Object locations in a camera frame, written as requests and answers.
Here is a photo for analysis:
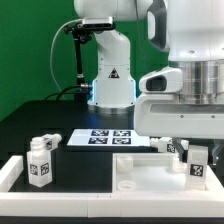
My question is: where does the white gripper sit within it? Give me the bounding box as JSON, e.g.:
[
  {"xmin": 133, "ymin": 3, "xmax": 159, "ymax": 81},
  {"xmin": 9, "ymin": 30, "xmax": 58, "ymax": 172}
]
[{"xmin": 134, "ymin": 94, "xmax": 224, "ymax": 165}]

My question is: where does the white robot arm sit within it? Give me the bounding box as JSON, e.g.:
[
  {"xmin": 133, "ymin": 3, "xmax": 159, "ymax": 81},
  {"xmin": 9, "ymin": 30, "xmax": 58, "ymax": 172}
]
[{"xmin": 74, "ymin": 0, "xmax": 224, "ymax": 139}]

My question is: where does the white U-shaped obstacle fence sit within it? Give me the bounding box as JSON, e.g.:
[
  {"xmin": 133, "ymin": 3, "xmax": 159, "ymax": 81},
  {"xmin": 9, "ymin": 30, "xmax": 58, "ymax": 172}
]
[{"xmin": 0, "ymin": 156, "xmax": 224, "ymax": 218}]

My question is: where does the white square tabletop panel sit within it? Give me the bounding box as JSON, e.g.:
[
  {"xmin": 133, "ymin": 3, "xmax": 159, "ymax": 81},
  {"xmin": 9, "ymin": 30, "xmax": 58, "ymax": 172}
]
[{"xmin": 112, "ymin": 151, "xmax": 221, "ymax": 194}]

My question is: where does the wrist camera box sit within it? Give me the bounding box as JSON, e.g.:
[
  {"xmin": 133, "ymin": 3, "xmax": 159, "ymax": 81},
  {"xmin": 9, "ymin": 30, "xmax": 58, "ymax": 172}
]
[{"xmin": 139, "ymin": 67, "xmax": 183, "ymax": 93}]

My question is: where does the white marker base plate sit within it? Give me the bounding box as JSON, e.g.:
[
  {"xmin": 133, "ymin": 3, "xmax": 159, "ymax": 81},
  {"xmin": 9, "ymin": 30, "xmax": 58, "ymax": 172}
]
[{"xmin": 67, "ymin": 129, "xmax": 150, "ymax": 147}]

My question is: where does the black camera stand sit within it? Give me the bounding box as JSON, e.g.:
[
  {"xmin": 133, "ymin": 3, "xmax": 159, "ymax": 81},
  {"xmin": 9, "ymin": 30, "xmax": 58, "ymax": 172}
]
[{"xmin": 64, "ymin": 24, "xmax": 92, "ymax": 103}]

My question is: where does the grey camera on stand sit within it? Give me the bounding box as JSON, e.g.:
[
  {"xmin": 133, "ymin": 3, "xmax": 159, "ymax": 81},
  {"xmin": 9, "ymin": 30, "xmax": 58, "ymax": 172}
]
[{"xmin": 82, "ymin": 17, "xmax": 113, "ymax": 30}]

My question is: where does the white camera cable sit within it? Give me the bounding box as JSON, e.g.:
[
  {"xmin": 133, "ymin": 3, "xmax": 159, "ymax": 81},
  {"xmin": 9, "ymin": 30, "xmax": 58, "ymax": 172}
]
[{"xmin": 49, "ymin": 18, "xmax": 84, "ymax": 94}]

